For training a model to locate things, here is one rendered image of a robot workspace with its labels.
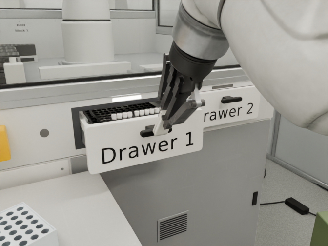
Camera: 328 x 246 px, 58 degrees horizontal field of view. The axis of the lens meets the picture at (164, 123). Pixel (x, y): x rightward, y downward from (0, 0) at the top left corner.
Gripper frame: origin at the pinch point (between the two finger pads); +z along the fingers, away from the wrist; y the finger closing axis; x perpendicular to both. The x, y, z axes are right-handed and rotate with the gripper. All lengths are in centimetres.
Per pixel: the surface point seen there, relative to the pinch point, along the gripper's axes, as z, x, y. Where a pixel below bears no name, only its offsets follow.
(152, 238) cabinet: 52, -6, -10
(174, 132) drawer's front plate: 8.3, -6.0, 2.3
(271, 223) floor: 105, -95, -14
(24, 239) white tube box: 8.4, 28.4, -12.5
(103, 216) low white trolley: 14.0, 14.2, -10.7
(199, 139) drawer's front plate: 11.0, -13.5, 0.4
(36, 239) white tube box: 7.4, 26.6, -13.5
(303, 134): 99, -157, 34
